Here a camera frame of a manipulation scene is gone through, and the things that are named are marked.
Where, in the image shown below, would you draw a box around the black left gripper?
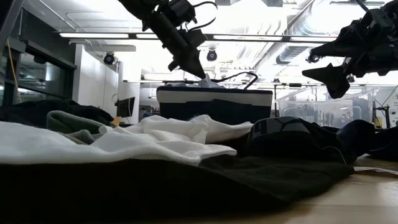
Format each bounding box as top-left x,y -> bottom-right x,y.
150,11 -> 208,80

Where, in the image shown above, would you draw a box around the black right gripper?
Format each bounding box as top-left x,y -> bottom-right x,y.
302,0 -> 398,100

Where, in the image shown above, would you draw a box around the white blue patterned cloth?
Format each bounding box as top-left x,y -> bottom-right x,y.
197,74 -> 225,90

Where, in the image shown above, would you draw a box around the black shorts with printed waistband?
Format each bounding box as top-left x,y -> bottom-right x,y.
245,116 -> 377,163

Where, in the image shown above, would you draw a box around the large black cloth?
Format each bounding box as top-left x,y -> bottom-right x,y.
0,154 -> 355,223

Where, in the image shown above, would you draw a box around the grey knit cloth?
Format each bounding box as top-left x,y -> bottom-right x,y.
57,129 -> 105,146

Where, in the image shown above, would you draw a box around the sage green knit sock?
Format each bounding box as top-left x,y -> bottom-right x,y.
46,110 -> 106,135

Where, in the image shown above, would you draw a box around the plain white cloth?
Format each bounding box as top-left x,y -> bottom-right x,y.
0,114 -> 254,166

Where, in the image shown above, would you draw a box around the navy white striped fabric basket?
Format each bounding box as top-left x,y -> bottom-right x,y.
156,71 -> 274,126

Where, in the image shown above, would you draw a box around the clear plastic storage bin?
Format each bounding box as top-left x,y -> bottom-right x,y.
275,86 -> 374,129

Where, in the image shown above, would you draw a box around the black equipment stand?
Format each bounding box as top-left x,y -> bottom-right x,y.
373,105 -> 392,130

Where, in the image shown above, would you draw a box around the black computer monitor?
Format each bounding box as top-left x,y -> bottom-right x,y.
116,96 -> 136,118

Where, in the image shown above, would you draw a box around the long ceiling light bar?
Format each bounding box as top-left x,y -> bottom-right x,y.
58,32 -> 338,43

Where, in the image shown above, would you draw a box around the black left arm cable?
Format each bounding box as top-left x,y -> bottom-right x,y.
185,1 -> 218,32

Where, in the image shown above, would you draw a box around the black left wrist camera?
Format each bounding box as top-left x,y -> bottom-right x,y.
167,0 -> 197,23

